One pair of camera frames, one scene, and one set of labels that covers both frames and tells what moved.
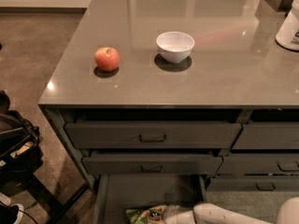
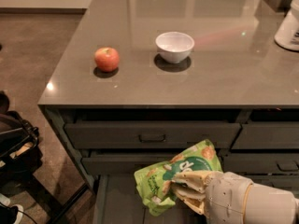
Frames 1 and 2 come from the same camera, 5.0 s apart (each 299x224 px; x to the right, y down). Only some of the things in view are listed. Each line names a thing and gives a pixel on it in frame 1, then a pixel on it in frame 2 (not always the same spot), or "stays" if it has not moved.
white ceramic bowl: [175, 46] stays
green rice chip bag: [134, 217] → [154, 183]
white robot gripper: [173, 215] → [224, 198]
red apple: [106, 59] stays
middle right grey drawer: [259, 163] stays
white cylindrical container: [288, 35] stays
